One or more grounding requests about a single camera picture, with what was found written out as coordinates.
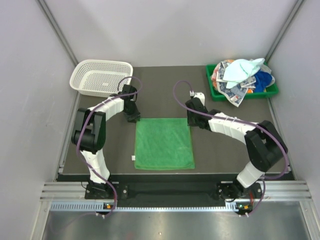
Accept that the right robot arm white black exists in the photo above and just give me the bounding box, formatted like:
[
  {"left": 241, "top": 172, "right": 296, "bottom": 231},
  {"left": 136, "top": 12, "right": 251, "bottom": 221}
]
[{"left": 185, "top": 96, "right": 288, "bottom": 199}]

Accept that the white slotted cable duct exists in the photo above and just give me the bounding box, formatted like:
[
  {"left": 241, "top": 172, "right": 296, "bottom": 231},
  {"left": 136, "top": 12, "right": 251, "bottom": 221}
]
[{"left": 50, "top": 201, "right": 250, "bottom": 213}]

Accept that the light mint towel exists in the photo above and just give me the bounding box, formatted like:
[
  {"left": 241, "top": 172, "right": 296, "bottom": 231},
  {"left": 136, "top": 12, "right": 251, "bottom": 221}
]
[{"left": 223, "top": 58, "right": 265, "bottom": 82}]

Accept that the white perforated plastic basket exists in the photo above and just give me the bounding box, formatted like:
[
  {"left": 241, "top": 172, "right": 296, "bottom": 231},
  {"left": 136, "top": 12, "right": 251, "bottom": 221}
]
[{"left": 69, "top": 59, "right": 133, "bottom": 98}]

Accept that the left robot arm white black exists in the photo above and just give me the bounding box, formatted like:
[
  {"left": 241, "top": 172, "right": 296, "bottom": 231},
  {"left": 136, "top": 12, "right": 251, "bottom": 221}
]
[{"left": 71, "top": 84, "right": 141, "bottom": 199}]

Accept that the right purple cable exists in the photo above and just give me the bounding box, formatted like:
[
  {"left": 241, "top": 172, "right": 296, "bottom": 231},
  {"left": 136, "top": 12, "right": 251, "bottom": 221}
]
[{"left": 173, "top": 80, "right": 291, "bottom": 217}]

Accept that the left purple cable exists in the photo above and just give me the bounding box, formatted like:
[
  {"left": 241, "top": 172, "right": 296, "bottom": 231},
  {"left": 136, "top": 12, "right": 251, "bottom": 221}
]
[{"left": 76, "top": 76, "right": 142, "bottom": 217}]

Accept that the green microfiber towel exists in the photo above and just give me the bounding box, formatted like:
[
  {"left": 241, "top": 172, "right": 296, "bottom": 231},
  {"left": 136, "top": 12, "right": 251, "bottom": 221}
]
[{"left": 133, "top": 118, "right": 195, "bottom": 171}]

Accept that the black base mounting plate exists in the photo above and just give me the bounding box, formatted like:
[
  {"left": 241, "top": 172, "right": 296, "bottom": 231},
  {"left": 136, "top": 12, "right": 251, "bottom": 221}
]
[{"left": 84, "top": 182, "right": 262, "bottom": 205}]

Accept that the green plastic bin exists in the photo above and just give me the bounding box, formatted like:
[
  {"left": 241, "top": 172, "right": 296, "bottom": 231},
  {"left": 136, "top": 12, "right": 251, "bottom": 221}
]
[{"left": 205, "top": 64, "right": 279, "bottom": 102}]

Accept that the purple cable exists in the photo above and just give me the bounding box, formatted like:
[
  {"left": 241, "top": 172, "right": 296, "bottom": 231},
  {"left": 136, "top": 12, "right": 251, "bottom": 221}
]
[
  {"left": 76, "top": 76, "right": 142, "bottom": 217},
  {"left": 173, "top": 80, "right": 291, "bottom": 217}
]

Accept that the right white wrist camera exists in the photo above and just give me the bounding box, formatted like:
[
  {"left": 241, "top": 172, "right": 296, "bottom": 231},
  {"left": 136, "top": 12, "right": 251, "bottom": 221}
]
[{"left": 189, "top": 90, "right": 206, "bottom": 106}]

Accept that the blue white patterned towel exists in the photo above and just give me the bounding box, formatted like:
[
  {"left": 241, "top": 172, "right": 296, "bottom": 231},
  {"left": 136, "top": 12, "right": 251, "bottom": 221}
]
[{"left": 216, "top": 60, "right": 256, "bottom": 107}]

